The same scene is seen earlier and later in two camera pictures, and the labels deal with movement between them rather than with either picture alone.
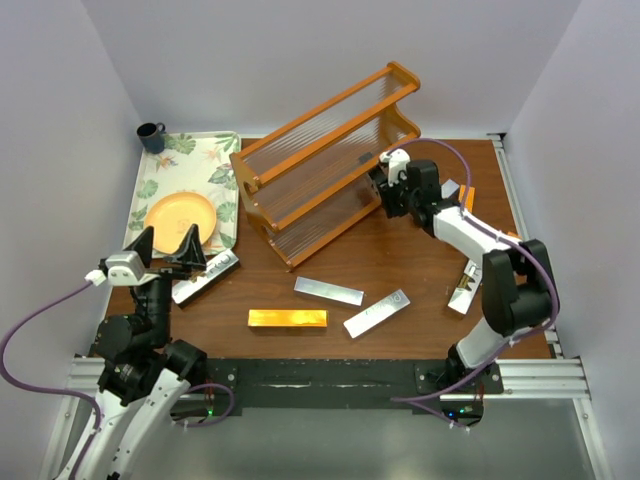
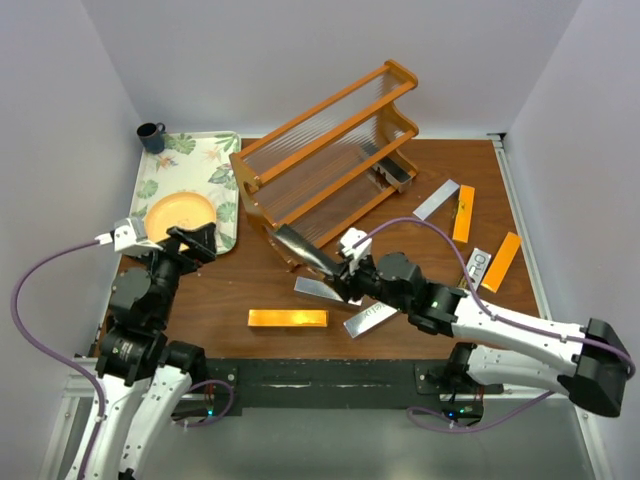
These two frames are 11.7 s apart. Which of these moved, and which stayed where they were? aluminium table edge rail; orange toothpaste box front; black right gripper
Moved: black right gripper
Stayed: orange toothpaste box front; aluminium table edge rail
